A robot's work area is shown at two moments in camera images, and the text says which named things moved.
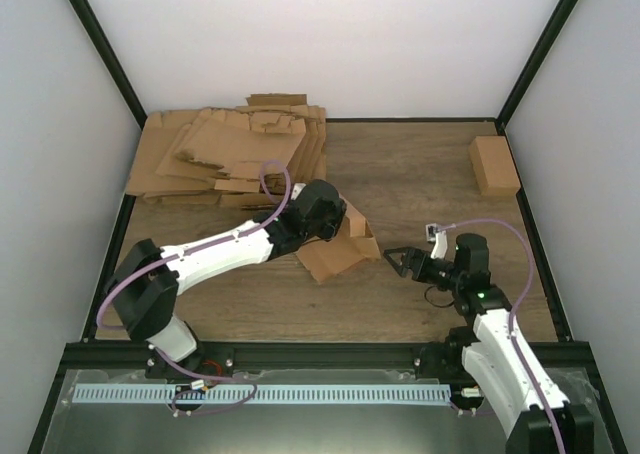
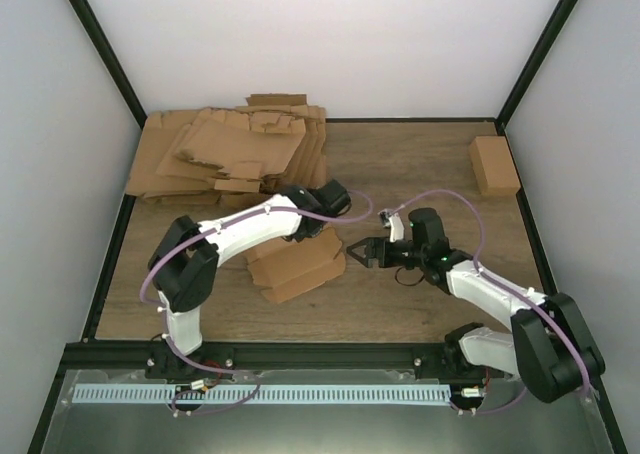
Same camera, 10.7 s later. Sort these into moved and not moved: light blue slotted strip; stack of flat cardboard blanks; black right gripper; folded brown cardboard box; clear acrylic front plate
Moved: black right gripper
Not moved: light blue slotted strip; stack of flat cardboard blanks; clear acrylic front plate; folded brown cardboard box
